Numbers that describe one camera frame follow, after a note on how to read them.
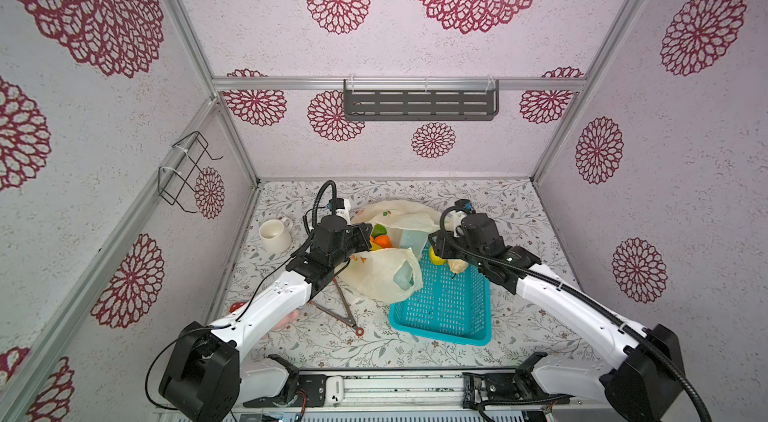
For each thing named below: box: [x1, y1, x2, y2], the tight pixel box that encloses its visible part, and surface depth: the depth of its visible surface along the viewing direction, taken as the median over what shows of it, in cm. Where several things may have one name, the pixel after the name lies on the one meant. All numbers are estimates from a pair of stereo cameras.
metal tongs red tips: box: [308, 278, 364, 337], surface depth 86 cm
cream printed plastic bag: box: [337, 200, 469, 303], surface depth 78 cm
